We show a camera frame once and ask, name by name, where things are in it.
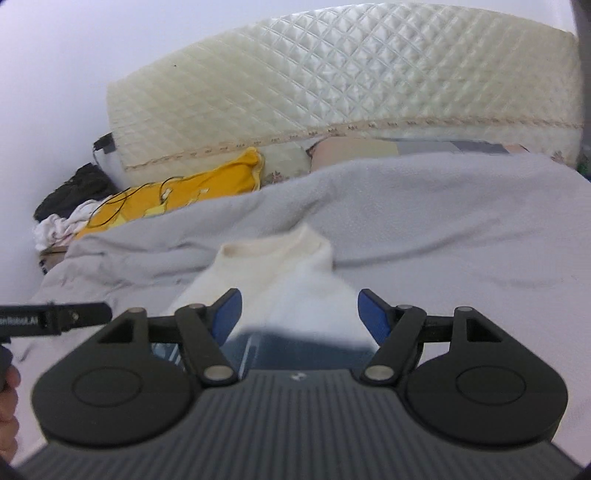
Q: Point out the floral pillow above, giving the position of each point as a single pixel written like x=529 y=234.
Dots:
x=286 y=161

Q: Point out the white crumpled cloth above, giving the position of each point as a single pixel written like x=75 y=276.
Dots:
x=51 y=230

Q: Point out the person's left hand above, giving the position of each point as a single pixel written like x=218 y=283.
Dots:
x=8 y=415

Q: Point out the white fleece sweater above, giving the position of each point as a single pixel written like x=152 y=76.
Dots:
x=286 y=286

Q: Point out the pink and grey patchwork quilt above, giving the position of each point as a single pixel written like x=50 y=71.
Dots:
x=351 y=150

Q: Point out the white patterned bedsheet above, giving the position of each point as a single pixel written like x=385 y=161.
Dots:
x=25 y=357

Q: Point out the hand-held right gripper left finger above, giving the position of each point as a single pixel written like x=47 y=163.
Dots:
x=228 y=316

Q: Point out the black power adapter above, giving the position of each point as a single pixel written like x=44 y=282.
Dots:
x=105 y=142

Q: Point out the cream quilted mattress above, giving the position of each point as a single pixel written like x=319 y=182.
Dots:
x=323 y=83

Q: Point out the black cloth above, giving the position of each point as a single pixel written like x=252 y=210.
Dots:
x=78 y=189

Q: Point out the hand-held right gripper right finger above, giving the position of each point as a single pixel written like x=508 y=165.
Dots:
x=373 y=318

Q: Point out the yellow pillow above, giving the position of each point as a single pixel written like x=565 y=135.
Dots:
x=207 y=184

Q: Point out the grey garment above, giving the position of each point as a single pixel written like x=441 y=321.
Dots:
x=415 y=207

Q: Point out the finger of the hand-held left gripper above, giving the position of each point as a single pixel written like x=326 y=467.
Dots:
x=83 y=314

